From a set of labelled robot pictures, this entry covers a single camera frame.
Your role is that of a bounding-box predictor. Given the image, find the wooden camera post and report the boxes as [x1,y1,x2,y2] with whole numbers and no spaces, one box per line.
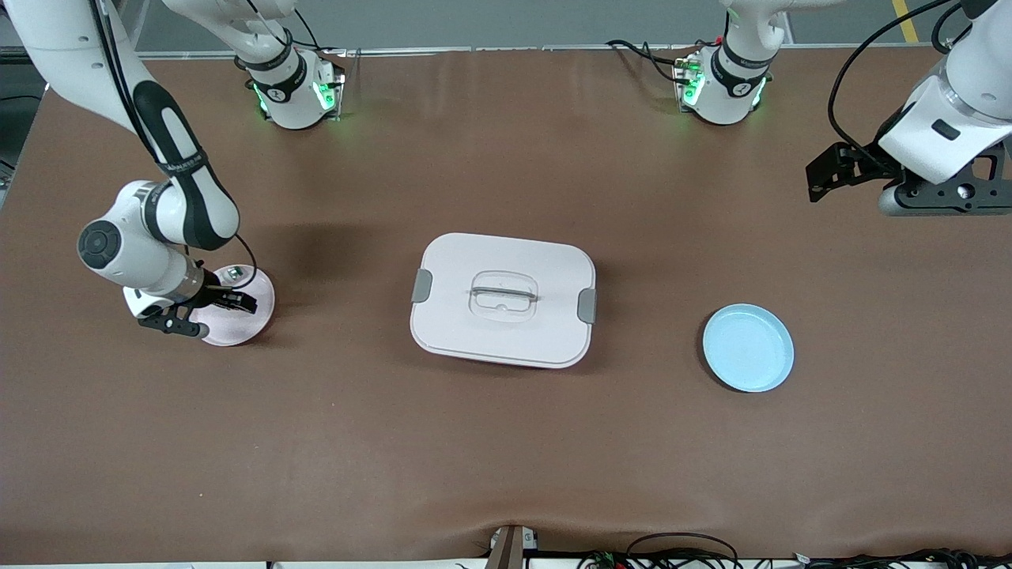
[484,524,540,569]

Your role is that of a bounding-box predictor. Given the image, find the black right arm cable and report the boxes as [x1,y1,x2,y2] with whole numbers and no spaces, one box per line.
[85,0,259,292]

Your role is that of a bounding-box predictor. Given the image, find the pink round plate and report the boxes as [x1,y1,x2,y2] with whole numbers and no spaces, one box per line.
[190,266,277,347]

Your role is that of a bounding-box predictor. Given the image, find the white lidded box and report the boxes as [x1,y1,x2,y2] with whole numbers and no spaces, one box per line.
[409,232,598,370]

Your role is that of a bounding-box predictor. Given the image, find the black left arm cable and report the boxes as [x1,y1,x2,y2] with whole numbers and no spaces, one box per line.
[827,0,961,159]

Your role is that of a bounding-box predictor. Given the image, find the brown table mat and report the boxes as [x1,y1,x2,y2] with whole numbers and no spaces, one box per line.
[0,46,1012,564]

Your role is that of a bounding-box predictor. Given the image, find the tangled black cables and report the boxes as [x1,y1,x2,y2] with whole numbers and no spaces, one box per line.
[576,532,1012,569]

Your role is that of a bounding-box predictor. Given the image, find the light blue round plate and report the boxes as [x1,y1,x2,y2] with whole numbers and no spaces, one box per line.
[702,303,795,394]

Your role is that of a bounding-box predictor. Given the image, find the black base cable bundle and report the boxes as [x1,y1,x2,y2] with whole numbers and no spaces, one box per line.
[606,38,700,86]

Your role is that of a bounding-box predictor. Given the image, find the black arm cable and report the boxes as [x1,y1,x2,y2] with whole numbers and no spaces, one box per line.
[85,0,259,292]
[827,0,961,159]

